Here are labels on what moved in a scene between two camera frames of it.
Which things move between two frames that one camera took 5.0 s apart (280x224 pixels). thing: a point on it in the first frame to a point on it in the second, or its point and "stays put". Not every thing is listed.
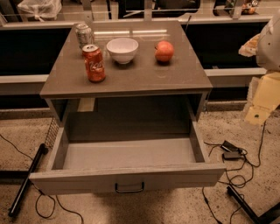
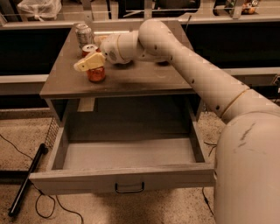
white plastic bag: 39,10 stays put
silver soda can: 84,35 stays put
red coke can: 94,63 stays put
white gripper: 269,46 to 110,48
